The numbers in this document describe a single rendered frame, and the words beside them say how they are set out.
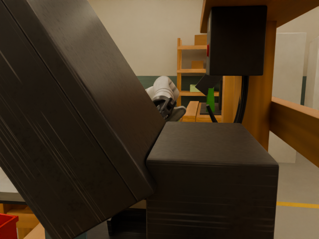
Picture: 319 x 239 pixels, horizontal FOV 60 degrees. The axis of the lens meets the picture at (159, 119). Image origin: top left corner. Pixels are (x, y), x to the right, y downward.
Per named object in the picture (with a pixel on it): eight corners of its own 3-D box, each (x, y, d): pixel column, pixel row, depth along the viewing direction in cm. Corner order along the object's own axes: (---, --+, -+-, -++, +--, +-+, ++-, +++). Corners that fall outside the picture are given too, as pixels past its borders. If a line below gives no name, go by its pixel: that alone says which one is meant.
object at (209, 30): (207, 75, 63) (209, 6, 61) (204, 75, 80) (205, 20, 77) (263, 76, 62) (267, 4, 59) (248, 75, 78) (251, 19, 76)
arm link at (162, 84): (162, 82, 92) (177, 103, 94) (166, 70, 106) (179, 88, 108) (145, 93, 94) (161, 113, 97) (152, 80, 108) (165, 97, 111)
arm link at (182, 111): (187, 111, 90) (188, 105, 95) (162, 88, 87) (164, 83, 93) (168, 129, 93) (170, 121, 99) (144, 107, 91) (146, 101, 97)
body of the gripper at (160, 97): (145, 106, 91) (139, 118, 83) (162, 88, 88) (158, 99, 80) (161, 121, 93) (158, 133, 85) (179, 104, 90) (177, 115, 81)
